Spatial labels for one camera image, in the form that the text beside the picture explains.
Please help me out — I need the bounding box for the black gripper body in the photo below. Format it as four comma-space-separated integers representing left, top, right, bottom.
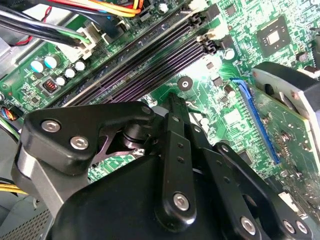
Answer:
49, 154, 238, 240

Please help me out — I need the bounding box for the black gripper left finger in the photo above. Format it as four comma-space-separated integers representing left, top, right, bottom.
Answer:
11, 91, 198, 230

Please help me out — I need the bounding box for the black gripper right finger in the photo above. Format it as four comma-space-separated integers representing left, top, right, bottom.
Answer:
177, 97, 315, 240

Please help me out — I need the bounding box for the metal locking lever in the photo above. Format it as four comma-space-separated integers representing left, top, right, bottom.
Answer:
185, 100, 204, 118

